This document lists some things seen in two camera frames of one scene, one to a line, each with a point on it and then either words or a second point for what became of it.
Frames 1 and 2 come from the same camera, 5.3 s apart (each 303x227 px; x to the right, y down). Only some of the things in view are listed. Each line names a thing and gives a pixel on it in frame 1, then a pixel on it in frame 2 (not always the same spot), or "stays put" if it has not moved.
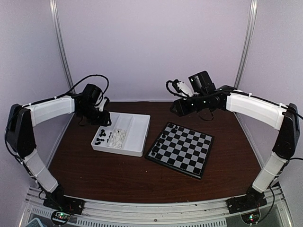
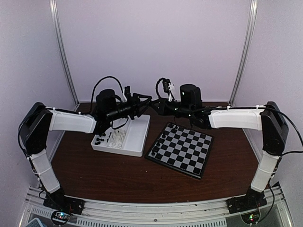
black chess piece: [155, 149] stays put
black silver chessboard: [183, 148] stays put
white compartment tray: [127, 134] stays put
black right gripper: [182, 110] -> [163, 109]
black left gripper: [103, 119] -> [136, 104]
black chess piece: [158, 156] stays put
